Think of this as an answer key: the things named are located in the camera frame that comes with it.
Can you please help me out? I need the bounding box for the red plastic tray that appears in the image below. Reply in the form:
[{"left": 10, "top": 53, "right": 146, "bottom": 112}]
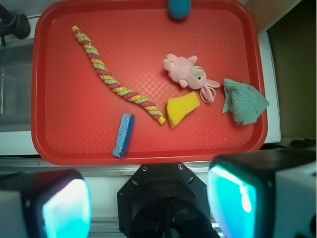
[{"left": 31, "top": 0, "right": 267, "bottom": 166}]

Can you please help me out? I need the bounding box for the yellow sponge wedge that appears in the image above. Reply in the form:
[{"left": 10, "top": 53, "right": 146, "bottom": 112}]
[{"left": 166, "top": 91, "right": 200, "bottom": 128}]

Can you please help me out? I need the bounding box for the teal cloth rag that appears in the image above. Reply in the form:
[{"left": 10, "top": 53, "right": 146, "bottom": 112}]
[{"left": 222, "top": 78, "right": 269, "bottom": 125}]

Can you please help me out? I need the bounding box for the grey toy sink basin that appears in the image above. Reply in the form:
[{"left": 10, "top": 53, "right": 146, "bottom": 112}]
[{"left": 0, "top": 40, "right": 34, "bottom": 132}]

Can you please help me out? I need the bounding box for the blue ball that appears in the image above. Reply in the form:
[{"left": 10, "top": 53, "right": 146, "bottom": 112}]
[{"left": 167, "top": 0, "right": 192, "bottom": 19}]

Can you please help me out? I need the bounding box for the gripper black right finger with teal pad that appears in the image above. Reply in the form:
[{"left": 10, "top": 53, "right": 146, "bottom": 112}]
[{"left": 207, "top": 149, "right": 317, "bottom": 238}]

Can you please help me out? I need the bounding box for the twisted multicolour rope toy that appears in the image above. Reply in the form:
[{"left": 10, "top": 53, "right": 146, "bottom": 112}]
[{"left": 71, "top": 25, "right": 166, "bottom": 125}]

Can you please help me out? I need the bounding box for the pink plush bunny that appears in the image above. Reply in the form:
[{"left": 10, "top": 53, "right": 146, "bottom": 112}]
[{"left": 162, "top": 54, "right": 220, "bottom": 103}]

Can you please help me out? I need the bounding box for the brown cardboard panel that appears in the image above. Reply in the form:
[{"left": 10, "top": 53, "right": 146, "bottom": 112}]
[{"left": 267, "top": 0, "right": 317, "bottom": 142}]

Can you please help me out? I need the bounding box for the blue sponge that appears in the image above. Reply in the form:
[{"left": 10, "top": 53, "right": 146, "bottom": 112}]
[{"left": 112, "top": 114, "right": 135, "bottom": 159}]

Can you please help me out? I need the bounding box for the grey toy faucet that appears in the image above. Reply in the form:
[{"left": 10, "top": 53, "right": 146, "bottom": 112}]
[{"left": 0, "top": 4, "right": 31, "bottom": 47}]

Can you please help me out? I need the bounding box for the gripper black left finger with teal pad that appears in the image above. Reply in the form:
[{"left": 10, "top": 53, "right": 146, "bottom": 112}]
[{"left": 0, "top": 170, "right": 92, "bottom": 238}]

